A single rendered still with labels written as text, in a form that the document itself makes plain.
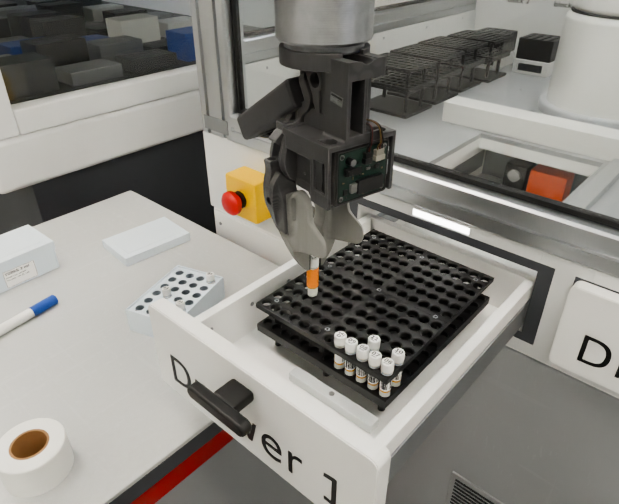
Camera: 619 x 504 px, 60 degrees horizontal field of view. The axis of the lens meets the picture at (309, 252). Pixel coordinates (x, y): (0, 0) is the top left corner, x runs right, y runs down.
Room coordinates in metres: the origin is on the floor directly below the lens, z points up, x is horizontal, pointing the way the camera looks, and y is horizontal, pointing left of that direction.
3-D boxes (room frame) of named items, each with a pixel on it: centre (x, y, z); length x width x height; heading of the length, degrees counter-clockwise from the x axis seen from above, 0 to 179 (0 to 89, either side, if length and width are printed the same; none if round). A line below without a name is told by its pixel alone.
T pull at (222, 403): (0.33, 0.07, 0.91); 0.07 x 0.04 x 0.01; 48
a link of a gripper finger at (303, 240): (0.42, 0.00, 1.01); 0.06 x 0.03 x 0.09; 37
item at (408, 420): (0.51, -0.09, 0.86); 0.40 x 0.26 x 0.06; 138
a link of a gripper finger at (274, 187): (0.44, 0.02, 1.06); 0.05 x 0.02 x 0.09; 127
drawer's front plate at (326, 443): (0.35, 0.05, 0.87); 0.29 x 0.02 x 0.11; 48
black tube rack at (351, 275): (0.50, -0.08, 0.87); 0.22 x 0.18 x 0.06; 138
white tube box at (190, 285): (0.63, 0.19, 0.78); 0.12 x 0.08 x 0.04; 156
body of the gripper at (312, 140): (0.43, -0.02, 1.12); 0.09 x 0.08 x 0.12; 37
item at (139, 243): (0.83, 0.29, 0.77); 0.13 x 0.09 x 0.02; 134
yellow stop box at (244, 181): (0.79, 0.10, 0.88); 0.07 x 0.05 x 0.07; 48
